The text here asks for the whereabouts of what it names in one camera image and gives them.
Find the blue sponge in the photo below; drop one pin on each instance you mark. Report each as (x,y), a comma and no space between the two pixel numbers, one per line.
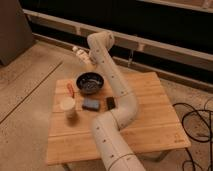
(91,104)

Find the white window frame rail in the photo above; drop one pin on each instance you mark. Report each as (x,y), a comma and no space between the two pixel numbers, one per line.
(163,50)

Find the wooden table board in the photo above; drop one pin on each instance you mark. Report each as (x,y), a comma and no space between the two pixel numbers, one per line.
(156,128)

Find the black rectangular block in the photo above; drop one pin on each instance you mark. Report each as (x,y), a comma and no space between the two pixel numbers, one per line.
(110,101)

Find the grey cabinet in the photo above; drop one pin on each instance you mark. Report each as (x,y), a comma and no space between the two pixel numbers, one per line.
(15,33)

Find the dark ceramic bowl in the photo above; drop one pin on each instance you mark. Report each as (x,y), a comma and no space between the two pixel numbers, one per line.
(90,82)

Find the white paper cup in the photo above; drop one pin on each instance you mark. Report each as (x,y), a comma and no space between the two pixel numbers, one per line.
(67,105)

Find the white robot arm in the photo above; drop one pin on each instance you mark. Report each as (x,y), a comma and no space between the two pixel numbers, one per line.
(114,150)

